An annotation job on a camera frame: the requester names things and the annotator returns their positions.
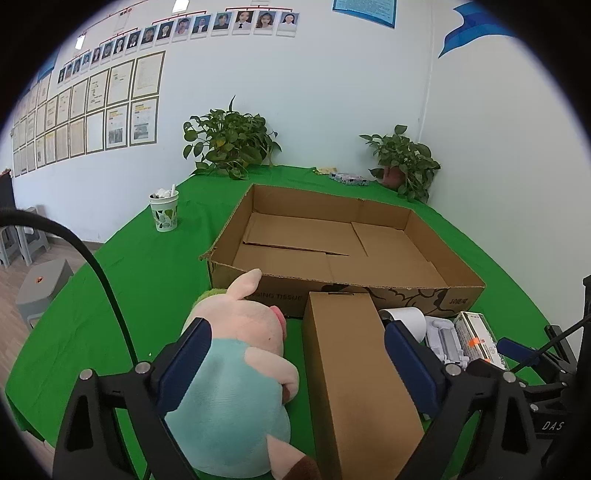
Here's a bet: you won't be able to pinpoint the blue wall poster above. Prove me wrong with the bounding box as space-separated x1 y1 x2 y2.
332 0 398 29

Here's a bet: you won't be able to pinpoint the green tablecloth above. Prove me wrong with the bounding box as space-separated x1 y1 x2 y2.
4 165 559 480

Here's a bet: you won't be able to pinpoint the pink plush pig toy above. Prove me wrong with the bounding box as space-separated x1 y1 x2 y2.
164 268 321 480

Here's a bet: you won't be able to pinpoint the blue wall ribbon decoration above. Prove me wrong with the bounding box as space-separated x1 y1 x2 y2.
438 0 518 58

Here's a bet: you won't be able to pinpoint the small potted green plant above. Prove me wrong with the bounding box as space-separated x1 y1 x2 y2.
359 124 441 204

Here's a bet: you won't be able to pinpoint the white hair dryer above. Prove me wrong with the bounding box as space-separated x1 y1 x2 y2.
379 307 465 367

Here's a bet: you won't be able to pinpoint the long brown cardboard box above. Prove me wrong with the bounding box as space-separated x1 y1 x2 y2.
302 292 426 480

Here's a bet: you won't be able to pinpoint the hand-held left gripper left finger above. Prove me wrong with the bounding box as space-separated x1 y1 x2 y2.
53 318 213 480

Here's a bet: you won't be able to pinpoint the dark board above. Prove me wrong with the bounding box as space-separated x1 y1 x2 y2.
0 168 17 209

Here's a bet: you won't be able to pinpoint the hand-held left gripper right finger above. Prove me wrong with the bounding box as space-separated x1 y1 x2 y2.
384 320 550 480

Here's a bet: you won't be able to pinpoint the row of wall portrait photos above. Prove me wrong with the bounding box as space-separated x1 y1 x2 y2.
58 10 301 85

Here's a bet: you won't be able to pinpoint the stacked grey plastic stools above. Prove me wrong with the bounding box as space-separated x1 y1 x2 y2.
0 225 50 268

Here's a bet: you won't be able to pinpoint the leaf-print cup with pens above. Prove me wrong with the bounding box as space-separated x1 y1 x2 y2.
148 183 180 233

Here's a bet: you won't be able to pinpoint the patterned flat packet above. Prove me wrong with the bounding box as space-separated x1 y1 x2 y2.
329 172 370 186

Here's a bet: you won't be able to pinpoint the black cable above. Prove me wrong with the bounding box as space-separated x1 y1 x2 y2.
0 208 139 367

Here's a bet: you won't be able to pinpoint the framed wall documents group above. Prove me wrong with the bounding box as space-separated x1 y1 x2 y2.
11 51 166 178

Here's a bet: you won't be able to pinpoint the large potted green plant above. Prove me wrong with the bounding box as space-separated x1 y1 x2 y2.
182 95 282 181

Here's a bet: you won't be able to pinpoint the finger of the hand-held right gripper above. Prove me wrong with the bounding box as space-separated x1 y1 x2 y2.
498 338 555 386
546 326 580 374

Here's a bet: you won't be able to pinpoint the grey plastic stool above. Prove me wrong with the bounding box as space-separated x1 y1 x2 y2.
16 259 75 329

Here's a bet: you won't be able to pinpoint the white medicine box orange label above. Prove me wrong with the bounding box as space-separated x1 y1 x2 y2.
455 311 509 370

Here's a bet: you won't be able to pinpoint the large cardboard box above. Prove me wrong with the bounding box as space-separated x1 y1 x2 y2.
198 184 486 320

